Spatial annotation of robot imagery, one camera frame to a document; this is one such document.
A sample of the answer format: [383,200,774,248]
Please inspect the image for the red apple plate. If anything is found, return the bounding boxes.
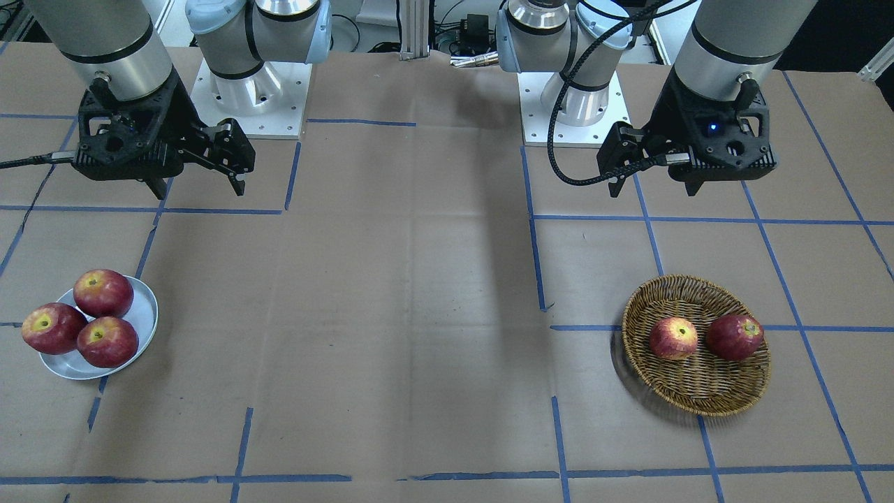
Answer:
[73,270,134,318]
[76,317,138,368]
[20,302,87,356]

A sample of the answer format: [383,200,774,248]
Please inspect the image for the red apple plate front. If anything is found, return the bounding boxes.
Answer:
[76,317,138,368]

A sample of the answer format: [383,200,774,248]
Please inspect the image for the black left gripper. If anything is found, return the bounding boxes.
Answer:
[596,71,778,198]

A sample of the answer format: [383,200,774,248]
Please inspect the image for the black braided cable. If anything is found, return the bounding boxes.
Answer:
[547,0,699,187]

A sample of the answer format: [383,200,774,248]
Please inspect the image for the grey round plate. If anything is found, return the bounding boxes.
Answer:
[39,276,159,380]

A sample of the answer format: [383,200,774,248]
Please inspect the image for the red yellow apple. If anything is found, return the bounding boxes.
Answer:
[649,317,698,360]

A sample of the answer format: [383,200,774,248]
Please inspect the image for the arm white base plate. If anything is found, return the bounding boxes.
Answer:
[191,61,314,140]
[518,71,630,147]

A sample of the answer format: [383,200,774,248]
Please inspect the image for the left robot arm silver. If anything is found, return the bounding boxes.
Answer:
[495,1,815,197]

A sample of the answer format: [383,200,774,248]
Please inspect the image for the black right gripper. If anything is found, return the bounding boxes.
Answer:
[71,69,256,201]

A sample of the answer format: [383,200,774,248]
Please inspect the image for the dark red apple in basket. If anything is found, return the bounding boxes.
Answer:
[705,313,764,362]

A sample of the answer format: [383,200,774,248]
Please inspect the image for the red apple plate top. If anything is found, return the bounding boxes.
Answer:
[73,270,134,318]

